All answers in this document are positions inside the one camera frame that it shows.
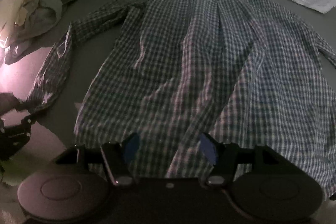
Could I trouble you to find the plaid checkered shirt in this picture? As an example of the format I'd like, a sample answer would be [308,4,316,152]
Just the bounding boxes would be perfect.
[27,0,335,197]

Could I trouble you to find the grey blue garment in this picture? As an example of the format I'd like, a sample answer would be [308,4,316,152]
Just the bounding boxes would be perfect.
[1,0,77,65]

